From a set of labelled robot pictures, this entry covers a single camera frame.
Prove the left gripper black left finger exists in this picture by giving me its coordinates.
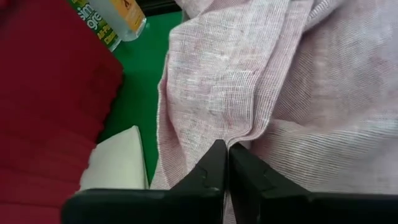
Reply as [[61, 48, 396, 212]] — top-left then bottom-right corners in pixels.
[[62, 139, 228, 224]]

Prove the pale pink garment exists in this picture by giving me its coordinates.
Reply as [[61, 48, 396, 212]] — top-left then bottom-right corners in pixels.
[[150, 0, 398, 224]]

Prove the spray bottle with white trigger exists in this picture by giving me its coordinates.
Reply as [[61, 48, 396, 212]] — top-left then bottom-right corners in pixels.
[[68, 0, 122, 52]]

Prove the red plastic laundry basket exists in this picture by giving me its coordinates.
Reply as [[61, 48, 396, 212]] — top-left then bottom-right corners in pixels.
[[0, 0, 124, 224]]

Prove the white printed tote bag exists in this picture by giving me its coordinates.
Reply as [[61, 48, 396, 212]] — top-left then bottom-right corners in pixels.
[[79, 125, 150, 191]]

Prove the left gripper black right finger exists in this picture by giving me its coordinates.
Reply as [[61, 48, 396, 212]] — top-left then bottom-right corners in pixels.
[[229, 142, 398, 224]]

